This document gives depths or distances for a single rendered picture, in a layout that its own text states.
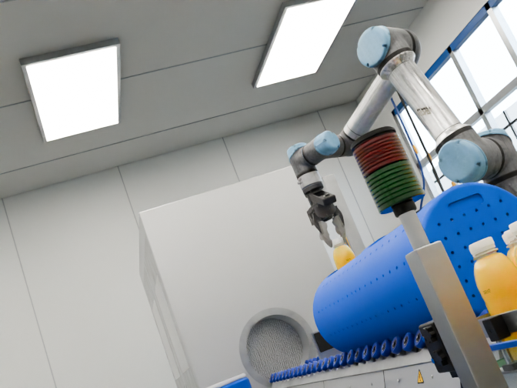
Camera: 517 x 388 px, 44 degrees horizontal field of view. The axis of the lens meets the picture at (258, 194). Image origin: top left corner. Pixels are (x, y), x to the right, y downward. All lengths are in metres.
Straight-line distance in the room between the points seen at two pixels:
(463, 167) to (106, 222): 5.13
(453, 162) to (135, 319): 4.90
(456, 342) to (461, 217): 0.60
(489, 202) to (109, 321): 5.20
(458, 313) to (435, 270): 0.06
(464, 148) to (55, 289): 5.14
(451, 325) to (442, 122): 1.04
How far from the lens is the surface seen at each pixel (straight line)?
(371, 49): 1.89
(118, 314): 6.33
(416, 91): 1.83
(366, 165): 0.84
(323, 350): 2.54
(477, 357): 0.82
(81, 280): 6.40
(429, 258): 0.82
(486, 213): 1.41
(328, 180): 2.87
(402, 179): 0.82
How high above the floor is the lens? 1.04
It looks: 14 degrees up
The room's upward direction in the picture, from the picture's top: 22 degrees counter-clockwise
